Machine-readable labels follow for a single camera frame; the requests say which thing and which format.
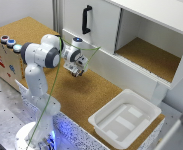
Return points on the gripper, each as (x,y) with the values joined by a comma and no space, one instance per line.
(76,68)

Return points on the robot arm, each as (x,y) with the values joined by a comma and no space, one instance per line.
(36,76)

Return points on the wooden drawer box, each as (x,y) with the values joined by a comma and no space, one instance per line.
(11,50)

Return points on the white sliding door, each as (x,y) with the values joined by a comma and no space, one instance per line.
(101,23)

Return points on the green button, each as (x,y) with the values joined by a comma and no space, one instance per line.
(17,48)

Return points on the white plastic box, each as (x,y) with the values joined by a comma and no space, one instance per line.
(124,118)

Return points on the blue button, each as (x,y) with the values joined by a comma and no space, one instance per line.
(11,42)

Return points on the red button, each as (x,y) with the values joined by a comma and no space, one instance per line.
(4,39)

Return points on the white cabinet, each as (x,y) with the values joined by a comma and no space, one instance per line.
(151,50)

